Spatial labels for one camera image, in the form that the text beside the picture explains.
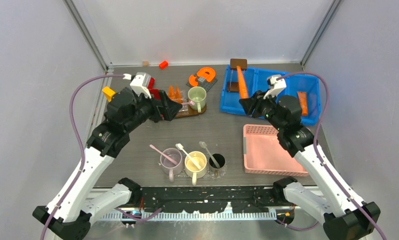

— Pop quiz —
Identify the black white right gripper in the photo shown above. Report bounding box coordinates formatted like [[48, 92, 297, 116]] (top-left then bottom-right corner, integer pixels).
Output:
[[239, 88, 285, 132]]

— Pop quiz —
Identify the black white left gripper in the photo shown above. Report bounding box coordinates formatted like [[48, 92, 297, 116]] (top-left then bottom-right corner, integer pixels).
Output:
[[124, 89, 182, 133]]

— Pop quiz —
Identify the light green mug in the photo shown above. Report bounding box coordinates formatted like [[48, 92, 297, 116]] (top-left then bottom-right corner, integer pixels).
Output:
[[187, 86, 207, 114]]

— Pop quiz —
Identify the beige grey toothbrush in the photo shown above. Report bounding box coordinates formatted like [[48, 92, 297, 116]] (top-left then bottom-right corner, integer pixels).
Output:
[[199, 141, 221, 169]]

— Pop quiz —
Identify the lilac translucent mug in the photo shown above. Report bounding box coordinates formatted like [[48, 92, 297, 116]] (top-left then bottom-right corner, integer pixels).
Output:
[[159, 148, 185, 183]]

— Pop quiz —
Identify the cream yellow mug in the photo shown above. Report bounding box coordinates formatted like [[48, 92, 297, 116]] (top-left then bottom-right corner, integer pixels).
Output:
[[184, 151, 208, 186]]

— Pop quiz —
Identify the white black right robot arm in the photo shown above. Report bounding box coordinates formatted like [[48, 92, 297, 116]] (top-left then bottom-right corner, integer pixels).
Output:
[[238, 73, 386, 240]]

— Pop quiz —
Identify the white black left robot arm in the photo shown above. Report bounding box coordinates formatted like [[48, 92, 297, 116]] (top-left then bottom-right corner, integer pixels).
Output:
[[32, 72, 182, 240]]

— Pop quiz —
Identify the brown oval wooden tray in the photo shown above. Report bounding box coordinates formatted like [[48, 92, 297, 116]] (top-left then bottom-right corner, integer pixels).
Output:
[[175, 104, 207, 119]]

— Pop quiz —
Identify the blue plastic organizer bin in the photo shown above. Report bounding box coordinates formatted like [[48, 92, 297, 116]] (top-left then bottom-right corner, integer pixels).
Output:
[[219, 66, 322, 126]]

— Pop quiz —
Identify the clear holder with brown lid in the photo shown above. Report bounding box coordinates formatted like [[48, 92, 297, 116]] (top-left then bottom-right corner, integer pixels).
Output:
[[226, 58, 248, 93]]

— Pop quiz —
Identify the red glitter toy microphone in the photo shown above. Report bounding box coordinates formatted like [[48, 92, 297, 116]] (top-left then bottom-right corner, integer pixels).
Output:
[[147, 77, 155, 90]]

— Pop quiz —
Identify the small red block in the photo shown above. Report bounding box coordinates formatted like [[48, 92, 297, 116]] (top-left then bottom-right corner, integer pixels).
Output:
[[158, 60, 169, 70]]

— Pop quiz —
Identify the grey baseplate with orange track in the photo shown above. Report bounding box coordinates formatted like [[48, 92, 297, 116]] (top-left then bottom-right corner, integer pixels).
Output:
[[186, 67, 218, 92]]

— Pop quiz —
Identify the pink plastic basket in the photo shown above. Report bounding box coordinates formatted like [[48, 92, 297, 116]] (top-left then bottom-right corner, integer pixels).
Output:
[[243, 124, 309, 177]]

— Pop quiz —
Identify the yellow toy block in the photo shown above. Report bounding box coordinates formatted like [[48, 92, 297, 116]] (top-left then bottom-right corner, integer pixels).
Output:
[[102, 86, 116, 102]]

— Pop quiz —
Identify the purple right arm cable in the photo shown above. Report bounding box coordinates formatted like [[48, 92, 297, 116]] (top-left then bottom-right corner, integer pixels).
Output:
[[274, 72, 388, 240]]

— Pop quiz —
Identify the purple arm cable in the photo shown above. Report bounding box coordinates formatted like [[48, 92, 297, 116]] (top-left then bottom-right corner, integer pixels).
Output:
[[274, 72, 388, 240], [39, 74, 132, 240]]

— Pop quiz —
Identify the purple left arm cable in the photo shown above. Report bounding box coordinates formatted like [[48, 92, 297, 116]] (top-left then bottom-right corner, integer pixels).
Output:
[[39, 74, 132, 240]]

